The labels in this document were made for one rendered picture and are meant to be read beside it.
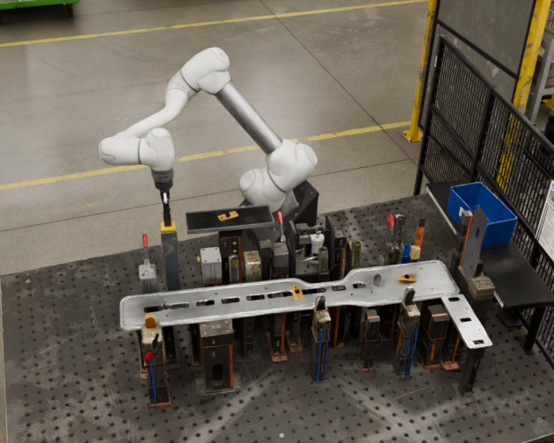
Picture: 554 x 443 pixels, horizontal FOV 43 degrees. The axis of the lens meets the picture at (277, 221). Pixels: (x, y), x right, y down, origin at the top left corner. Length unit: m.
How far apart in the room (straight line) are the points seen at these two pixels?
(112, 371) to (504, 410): 1.58
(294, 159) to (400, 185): 2.27
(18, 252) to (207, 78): 2.22
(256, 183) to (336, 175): 2.21
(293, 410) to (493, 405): 0.80
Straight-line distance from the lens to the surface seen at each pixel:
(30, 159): 5.86
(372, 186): 5.34
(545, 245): 3.04
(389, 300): 2.87
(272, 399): 2.86
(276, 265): 2.94
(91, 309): 3.30
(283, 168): 3.23
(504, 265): 3.11
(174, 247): 2.99
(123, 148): 2.74
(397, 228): 2.98
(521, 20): 4.71
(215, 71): 3.13
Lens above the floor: 2.92
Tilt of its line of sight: 37 degrees down
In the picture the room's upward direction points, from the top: 1 degrees clockwise
